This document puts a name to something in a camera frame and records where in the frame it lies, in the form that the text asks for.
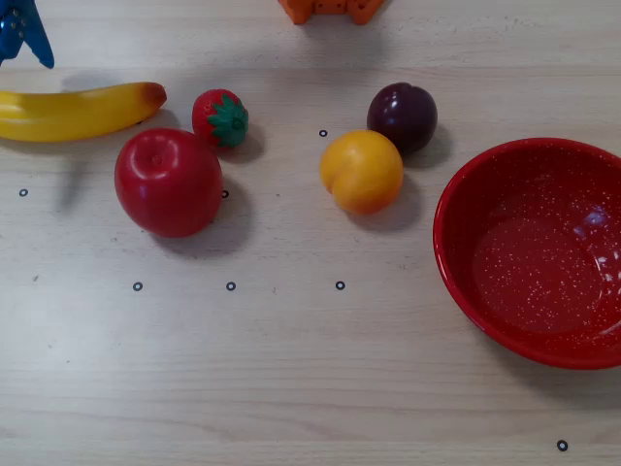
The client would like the yellow plastic banana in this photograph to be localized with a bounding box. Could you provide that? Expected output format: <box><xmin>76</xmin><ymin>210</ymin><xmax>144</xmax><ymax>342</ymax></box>
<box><xmin>0</xmin><ymin>81</ymin><xmax>168</xmax><ymax>144</ymax></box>

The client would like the dark purple plastic plum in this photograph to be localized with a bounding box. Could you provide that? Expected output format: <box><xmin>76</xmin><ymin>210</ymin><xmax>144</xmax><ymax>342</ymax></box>
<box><xmin>366</xmin><ymin>82</ymin><xmax>439</xmax><ymax>154</ymax></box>

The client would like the red plastic apple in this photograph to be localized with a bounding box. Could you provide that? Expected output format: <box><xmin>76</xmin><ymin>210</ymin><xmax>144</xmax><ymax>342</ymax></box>
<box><xmin>114</xmin><ymin>126</ymin><xmax>225</xmax><ymax>240</ymax></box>

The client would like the red speckled enamel bowl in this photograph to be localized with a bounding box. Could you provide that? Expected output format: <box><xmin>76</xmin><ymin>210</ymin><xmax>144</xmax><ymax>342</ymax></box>
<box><xmin>432</xmin><ymin>137</ymin><xmax>621</xmax><ymax>371</ymax></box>

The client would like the orange robot arm base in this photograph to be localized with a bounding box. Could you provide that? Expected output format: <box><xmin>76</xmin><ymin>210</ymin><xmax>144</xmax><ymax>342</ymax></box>
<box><xmin>278</xmin><ymin>0</ymin><xmax>387</xmax><ymax>26</ymax></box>

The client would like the red plastic strawberry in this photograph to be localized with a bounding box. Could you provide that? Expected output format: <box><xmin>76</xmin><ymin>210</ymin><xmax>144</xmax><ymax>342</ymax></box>
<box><xmin>191</xmin><ymin>88</ymin><xmax>250</xmax><ymax>150</ymax></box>

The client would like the yellow orange plastic peach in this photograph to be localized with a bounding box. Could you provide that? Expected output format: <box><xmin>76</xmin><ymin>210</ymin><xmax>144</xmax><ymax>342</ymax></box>
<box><xmin>318</xmin><ymin>128</ymin><xmax>405</xmax><ymax>216</ymax></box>

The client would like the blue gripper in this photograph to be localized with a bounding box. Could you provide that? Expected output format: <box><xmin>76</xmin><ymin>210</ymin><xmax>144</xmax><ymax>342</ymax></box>
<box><xmin>0</xmin><ymin>0</ymin><xmax>56</xmax><ymax>70</ymax></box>

